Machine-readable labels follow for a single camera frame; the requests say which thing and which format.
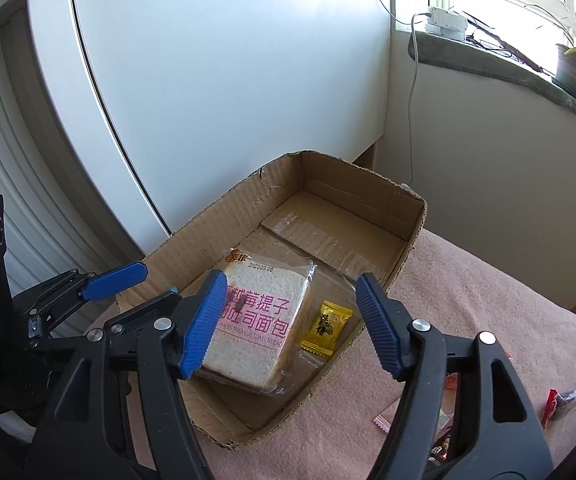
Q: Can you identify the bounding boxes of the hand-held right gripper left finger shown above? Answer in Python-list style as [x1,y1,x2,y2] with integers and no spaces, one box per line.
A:
[28,269,229,480]

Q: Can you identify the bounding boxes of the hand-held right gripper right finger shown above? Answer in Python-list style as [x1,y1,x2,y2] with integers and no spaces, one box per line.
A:
[355,272,556,480]

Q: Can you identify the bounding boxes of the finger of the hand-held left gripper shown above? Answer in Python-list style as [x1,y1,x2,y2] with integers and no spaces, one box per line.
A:
[14,261,149,331]
[27,310,94,353]

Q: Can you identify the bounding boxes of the sliced bread packet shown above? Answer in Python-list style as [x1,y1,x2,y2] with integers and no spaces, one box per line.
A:
[199,247,317,395]

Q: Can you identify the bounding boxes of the brown cardboard box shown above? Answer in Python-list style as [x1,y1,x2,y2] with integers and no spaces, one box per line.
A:
[115,150,427,450]

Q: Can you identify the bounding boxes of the yellow wrapped candy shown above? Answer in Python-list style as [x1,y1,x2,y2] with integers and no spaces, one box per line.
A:
[300,301,353,356]

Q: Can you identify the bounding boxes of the pink snack wrapper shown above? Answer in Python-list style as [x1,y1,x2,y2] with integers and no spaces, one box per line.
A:
[374,400,405,431]

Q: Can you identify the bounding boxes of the white cabinet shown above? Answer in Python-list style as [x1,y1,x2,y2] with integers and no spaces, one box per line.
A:
[28,0,393,261]

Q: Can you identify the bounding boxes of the grey stone windowsill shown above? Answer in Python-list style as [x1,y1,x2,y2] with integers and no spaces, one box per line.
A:
[408,30,576,126]

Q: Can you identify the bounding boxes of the white power adapter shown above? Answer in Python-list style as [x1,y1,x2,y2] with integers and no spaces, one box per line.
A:
[427,6,467,41]

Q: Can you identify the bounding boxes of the potted spider plant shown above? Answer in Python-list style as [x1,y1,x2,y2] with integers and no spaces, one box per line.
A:
[525,0,576,101]

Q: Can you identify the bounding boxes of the white cable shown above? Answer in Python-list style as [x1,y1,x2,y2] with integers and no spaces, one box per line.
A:
[402,10,433,188]

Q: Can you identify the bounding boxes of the black cables on windowsill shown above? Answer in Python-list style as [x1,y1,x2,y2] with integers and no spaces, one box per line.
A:
[462,10,553,73]

